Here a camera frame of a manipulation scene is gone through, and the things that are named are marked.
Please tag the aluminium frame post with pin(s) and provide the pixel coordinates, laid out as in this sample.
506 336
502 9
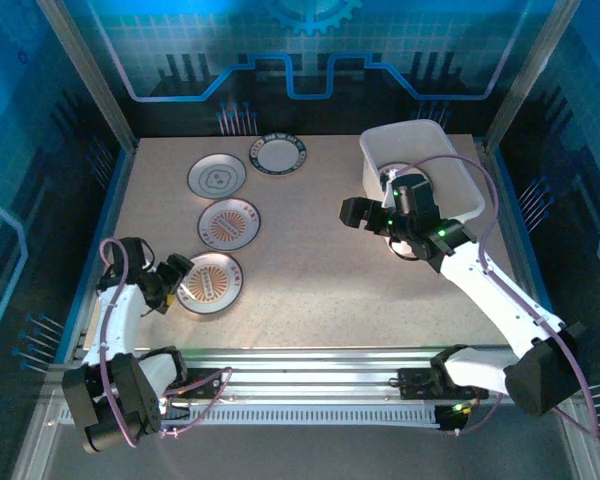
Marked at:
91 75
528 75

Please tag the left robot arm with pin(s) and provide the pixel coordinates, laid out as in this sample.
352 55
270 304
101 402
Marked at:
115 325

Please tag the white plastic bin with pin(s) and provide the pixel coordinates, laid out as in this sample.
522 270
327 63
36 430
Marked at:
415 142

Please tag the large orange sunburst plate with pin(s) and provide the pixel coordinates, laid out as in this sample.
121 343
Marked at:
215 285

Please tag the aluminium frame rail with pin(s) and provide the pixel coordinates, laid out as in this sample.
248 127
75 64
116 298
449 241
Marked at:
305 375

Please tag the blue table side rail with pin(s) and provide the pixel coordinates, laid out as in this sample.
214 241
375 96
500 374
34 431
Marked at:
80 310
502 175

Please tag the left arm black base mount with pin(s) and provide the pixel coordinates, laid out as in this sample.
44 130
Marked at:
205 387

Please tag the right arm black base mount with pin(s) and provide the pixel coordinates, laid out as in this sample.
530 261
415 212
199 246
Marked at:
415 382

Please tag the small dark lettered plate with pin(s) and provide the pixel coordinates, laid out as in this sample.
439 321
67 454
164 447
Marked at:
278 155

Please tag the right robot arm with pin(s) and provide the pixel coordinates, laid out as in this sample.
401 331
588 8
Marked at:
500 300

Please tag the medium orange sunburst plate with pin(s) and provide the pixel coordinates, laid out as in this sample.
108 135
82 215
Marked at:
228 223

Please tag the grey patterned plate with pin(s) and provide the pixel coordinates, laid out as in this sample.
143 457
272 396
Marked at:
216 175

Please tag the small electronics board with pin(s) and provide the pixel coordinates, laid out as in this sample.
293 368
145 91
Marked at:
450 420
172 407

